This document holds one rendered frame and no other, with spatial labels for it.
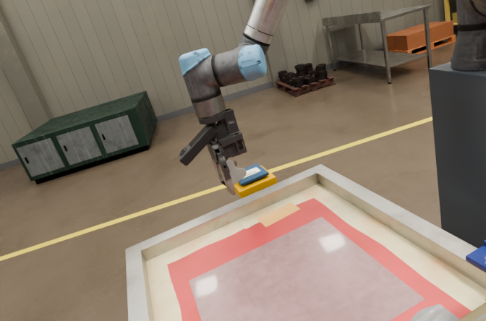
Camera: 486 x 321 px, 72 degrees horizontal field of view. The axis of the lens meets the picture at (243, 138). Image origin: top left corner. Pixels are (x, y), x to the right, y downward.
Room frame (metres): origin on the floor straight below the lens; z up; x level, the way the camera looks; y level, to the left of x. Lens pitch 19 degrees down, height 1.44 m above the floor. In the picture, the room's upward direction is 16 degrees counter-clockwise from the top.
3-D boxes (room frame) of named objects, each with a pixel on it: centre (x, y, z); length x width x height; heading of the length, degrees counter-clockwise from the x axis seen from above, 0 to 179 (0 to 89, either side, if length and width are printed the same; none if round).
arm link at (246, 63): (0.79, -0.04, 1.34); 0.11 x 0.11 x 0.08; 73
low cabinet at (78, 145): (5.57, 2.33, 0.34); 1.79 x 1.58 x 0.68; 95
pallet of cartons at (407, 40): (6.43, -3.76, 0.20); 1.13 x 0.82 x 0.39; 95
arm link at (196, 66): (0.80, 0.05, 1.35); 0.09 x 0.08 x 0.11; 73
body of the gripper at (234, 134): (0.81, 0.05, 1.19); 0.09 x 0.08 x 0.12; 105
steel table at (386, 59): (5.73, -2.56, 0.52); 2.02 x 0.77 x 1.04; 5
